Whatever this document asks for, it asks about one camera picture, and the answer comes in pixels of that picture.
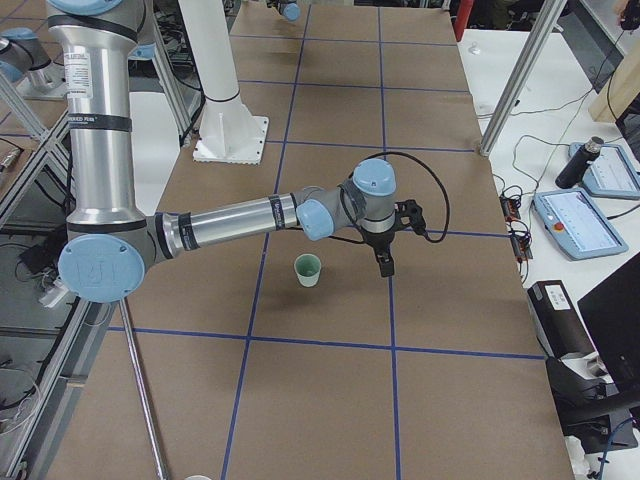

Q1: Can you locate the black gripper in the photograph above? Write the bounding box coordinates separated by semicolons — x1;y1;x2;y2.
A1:
360;227;396;278

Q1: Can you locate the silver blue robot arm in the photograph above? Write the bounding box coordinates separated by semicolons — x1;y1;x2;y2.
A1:
267;0;301;22
47;1;400;303

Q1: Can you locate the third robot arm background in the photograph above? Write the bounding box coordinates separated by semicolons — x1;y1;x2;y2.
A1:
1;27;67;100

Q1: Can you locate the light green cup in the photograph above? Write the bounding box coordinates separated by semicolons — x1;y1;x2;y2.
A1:
294;253;322;288

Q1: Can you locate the small black circuit board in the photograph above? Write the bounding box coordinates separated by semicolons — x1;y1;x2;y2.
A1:
499;195;521;222

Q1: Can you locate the blue teach pendant near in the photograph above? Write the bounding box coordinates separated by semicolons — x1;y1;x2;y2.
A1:
533;188;628;260

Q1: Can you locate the blue teach pendant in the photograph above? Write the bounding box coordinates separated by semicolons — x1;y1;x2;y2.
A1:
533;188;628;260
572;143;639;200

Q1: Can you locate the black box with label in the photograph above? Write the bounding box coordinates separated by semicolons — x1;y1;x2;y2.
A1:
526;280;596;360

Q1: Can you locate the black water bottle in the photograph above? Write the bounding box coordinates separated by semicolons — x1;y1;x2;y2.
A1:
555;136;604;189

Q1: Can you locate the black monitor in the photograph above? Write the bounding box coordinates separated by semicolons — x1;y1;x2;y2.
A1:
578;254;639;390

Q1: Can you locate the blue teach pendant far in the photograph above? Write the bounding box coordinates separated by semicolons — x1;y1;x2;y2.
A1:
572;143;639;200

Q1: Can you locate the metal rod at table edge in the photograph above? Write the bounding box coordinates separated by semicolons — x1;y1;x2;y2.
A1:
119;298;170;480

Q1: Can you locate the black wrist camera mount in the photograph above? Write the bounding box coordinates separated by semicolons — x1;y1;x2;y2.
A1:
394;199;427;236

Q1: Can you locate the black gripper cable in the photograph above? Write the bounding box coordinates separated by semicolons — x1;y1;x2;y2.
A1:
344;151;450;244

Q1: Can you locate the white pedestal column base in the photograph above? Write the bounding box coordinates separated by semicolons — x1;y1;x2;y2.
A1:
179;0;269;165

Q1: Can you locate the aluminium frame post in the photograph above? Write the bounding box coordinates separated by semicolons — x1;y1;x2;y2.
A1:
478;0;567;157

